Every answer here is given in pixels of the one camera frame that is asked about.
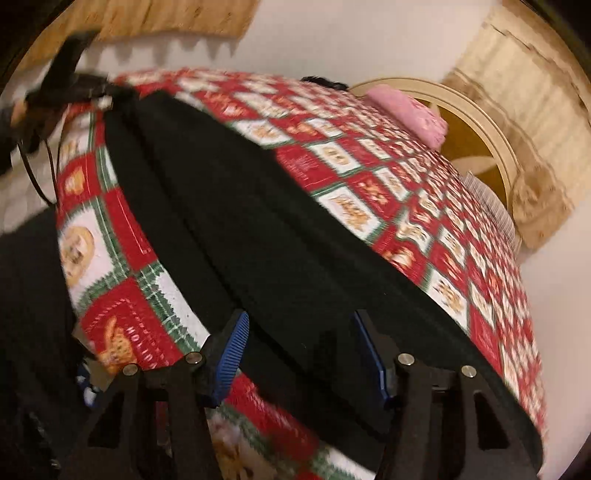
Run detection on striped pillow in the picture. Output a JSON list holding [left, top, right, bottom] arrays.
[[463, 172, 519, 244]]

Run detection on beige curtain behind headboard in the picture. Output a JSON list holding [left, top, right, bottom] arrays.
[[444, 1, 590, 250]]

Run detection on red patchwork bear bedsheet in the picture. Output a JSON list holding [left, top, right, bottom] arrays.
[[57, 68, 544, 479]]

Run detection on beige curtain on side wall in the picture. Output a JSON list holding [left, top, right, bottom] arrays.
[[17, 0, 259, 71]]

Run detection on black pants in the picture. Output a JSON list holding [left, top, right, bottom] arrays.
[[104, 91, 542, 478]]

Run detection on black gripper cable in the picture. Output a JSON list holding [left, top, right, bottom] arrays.
[[15, 138, 63, 209]]

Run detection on cream wooden headboard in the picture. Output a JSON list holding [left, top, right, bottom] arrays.
[[349, 77, 519, 210]]

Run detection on black object beside bed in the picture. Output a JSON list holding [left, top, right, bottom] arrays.
[[301, 76, 349, 91]]

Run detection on pink folded blanket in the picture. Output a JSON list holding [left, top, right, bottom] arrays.
[[366, 84, 448, 151]]

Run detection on person's left hand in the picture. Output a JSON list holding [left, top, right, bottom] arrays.
[[0, 99, 27, 175]]

